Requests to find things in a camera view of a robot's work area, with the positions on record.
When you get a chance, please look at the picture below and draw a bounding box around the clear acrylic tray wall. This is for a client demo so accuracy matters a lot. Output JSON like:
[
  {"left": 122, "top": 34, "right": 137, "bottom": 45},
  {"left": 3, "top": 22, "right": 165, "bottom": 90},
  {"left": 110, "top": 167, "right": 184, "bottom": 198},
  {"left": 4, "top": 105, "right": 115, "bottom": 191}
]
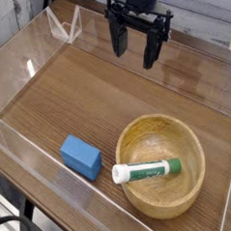
[{"left": 0, "top": 0, "right": 231, "bottom": 231}]

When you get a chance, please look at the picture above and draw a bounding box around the clear acrylic corner bracket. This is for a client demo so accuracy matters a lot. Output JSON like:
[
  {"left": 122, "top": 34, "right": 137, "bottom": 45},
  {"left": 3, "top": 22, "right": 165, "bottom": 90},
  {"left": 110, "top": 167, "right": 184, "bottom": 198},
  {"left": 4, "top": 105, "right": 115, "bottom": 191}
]
[{"left": 46, "top": 6, "right": 82, "bottom": 43}]

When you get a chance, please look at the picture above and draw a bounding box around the black table leg frame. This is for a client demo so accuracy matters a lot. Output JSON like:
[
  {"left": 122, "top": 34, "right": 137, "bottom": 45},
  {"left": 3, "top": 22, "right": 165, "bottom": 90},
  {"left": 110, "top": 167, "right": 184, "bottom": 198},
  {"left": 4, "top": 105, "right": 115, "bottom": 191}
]
[{"left": 18, "top": 197, "right": 43, "bottom": 231}]

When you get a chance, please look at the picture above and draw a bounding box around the green and white marker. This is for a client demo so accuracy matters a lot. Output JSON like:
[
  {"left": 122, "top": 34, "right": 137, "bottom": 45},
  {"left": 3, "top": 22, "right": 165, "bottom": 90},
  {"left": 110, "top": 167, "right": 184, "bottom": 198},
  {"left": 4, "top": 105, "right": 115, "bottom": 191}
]
[{"left": 112, "top": 159, "right": 182, "bottom": 185}]

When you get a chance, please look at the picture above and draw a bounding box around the brown wooden bowl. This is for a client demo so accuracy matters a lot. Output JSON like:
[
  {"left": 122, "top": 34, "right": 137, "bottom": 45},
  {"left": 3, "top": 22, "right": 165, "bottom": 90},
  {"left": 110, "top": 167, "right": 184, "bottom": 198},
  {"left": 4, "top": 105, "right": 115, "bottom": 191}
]
[{"left": 112, "top": 114, "right": 206, "bottom": 219}]

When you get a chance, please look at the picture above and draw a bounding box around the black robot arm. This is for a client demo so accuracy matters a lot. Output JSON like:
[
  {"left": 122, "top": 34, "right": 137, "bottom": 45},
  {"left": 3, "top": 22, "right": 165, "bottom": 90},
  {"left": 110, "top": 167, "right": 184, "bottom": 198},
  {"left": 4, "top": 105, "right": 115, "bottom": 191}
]
[{"left": 104, "top": 0, "right": 173, "bottom": 70}]

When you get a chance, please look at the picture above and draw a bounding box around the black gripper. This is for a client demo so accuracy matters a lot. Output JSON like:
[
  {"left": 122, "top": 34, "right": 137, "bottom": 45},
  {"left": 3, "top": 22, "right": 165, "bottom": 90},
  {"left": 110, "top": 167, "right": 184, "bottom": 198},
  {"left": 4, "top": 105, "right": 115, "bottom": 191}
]
[{"left": 105, "top": 0, "right": 173, "bottom": 70}]

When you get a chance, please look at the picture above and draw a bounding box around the blue rectangular block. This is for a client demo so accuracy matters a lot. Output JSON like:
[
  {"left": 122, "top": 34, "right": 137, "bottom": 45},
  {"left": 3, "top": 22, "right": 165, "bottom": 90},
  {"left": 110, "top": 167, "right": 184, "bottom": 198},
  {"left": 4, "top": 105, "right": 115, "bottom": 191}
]
[{"left": 60, "top": 134, "right": 102, "bottom": 181}]

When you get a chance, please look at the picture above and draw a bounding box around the black cable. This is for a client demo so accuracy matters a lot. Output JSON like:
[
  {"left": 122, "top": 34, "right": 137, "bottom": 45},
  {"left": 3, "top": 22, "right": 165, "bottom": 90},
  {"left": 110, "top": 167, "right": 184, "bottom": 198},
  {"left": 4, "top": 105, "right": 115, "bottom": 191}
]
[{"left": 0, "top": 214, "right": 34, "bottom": 231}]

